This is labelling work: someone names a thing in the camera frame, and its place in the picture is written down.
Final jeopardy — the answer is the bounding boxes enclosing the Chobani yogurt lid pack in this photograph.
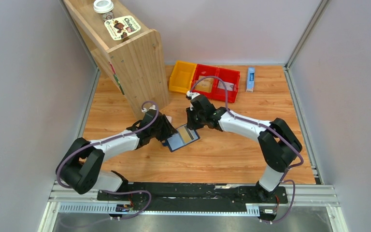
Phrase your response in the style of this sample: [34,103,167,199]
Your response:
[104,15,141,41]

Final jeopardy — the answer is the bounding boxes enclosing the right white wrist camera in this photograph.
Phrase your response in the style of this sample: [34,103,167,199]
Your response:
[186,91,200,100]

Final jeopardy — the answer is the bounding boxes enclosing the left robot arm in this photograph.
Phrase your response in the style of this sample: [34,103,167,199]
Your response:
[56,109,177,201]

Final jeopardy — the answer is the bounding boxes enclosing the purple cable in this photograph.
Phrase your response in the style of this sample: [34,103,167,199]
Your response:
[188,76,304,223]
[56,101,160,189]

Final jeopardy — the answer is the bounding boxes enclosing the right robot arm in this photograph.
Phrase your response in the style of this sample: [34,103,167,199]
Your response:
[186,91,302,203]

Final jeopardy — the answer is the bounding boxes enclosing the tan cards in bin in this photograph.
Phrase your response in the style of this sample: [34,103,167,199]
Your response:
[195,78,214,93]

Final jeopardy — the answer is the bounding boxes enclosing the red plastic bin left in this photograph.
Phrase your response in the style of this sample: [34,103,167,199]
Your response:
[191,64,217,99]

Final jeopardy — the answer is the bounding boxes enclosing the silver card in bin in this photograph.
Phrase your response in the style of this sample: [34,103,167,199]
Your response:
[217,81,235,91]

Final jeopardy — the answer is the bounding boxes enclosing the red plastic bin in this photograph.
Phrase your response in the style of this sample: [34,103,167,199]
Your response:
[212,68,240,103]
[191,64,217,99]

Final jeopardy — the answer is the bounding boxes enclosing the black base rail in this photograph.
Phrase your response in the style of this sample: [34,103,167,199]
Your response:
[97,182,288,213]

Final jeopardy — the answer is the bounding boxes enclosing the navy blue card holder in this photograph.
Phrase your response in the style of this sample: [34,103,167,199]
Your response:
[162,130,200,152]

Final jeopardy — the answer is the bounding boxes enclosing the wooden shelf unit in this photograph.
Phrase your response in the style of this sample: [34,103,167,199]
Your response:
[64,0,170,119]

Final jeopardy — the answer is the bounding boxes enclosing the yellow plastic bin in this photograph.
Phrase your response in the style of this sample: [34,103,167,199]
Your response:
[169,60,197,94]

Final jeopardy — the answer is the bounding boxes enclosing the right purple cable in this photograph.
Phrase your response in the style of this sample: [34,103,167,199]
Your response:
[188,76,304,223]

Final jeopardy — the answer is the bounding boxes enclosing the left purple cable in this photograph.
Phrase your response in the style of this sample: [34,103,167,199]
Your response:
[56,101,160,189]

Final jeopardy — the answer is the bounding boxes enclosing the red plastic bin right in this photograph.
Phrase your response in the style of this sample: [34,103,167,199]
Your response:
[212,68,240,103]

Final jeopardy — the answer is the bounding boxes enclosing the blue white toothpaste box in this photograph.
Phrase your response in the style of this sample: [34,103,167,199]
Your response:
[246,67,255,92]

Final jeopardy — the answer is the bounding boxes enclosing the gold credit card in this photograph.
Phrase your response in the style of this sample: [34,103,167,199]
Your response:
[177,125,200,144]

